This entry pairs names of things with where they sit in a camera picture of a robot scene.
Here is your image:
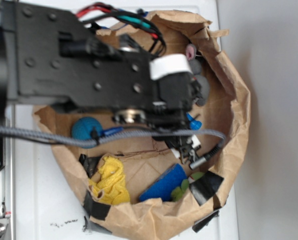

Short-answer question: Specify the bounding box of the yellow cloth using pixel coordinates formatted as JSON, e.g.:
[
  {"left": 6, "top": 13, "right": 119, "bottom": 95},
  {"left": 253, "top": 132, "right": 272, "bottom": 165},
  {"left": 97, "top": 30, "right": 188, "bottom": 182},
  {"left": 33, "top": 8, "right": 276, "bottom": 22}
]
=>
[{"left": 89, "top": 155, "right": 131, "bottom": 205}]

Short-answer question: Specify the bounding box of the blue plastic bottle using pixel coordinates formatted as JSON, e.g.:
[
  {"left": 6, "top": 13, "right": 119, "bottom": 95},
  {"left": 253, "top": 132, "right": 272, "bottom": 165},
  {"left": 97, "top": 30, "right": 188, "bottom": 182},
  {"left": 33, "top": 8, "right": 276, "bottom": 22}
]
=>
[{"left": 186, "top": 112, "right": 202, "bottom": 130}]

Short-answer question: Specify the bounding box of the green toy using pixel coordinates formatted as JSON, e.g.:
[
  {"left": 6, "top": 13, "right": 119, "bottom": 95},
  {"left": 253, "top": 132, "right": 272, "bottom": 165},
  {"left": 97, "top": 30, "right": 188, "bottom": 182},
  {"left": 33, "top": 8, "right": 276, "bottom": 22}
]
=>
[{"left": 171, "top": 171, "right": 205, "bottom": 202}]

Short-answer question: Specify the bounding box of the blue sponge block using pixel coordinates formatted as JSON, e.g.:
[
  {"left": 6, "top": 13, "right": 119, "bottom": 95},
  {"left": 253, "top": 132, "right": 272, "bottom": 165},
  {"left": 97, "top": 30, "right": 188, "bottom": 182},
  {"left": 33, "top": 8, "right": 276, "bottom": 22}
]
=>
[{"left": 139, "top": 163, "right": 187, "bottom": 202}]

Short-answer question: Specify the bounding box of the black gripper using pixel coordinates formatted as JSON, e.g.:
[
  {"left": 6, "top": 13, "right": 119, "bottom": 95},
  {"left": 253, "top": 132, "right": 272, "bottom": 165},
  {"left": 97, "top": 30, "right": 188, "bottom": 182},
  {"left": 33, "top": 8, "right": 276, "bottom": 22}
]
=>
[{"left": 148, "top": 54, "right": 200, "bottom": 130}]

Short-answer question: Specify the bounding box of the brown paper bag bin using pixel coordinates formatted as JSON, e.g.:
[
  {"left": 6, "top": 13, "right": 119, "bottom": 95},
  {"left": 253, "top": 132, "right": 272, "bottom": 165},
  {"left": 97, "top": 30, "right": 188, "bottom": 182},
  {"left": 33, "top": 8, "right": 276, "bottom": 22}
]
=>
[{"left": 32, "top": 9, "right": 251, "bottom": 240}]

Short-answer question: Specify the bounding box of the blue ball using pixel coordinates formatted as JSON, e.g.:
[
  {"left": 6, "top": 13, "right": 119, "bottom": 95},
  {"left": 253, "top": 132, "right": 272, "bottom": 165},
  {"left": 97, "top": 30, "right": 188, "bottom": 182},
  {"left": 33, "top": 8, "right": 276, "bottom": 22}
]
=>
[{"left": 71, "top": 116, "right": 103, "bottom": 141}]

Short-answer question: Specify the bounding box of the aluminium frame rail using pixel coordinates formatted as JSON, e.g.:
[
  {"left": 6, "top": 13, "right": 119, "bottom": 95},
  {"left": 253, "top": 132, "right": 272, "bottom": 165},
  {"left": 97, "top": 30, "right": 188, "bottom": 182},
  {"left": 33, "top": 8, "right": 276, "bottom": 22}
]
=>
[{"left": 0, "top": 104, "right": 16, "bottom": 240}]

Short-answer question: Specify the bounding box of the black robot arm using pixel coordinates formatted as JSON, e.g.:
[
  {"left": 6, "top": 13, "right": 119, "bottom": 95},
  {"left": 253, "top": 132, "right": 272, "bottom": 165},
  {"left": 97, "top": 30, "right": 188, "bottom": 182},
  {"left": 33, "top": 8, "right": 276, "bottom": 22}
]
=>
[{"left": 0, "top": 1, "right": 202, "bottom": 129}]

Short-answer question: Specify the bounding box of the gray plush bunny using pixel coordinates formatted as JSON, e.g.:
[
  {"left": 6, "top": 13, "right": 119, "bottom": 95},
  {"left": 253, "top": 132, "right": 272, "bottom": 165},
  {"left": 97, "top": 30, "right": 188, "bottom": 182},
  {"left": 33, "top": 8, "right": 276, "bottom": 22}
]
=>
[{"left": 185, "top": 43, "right": 210, "bottom": 107}]

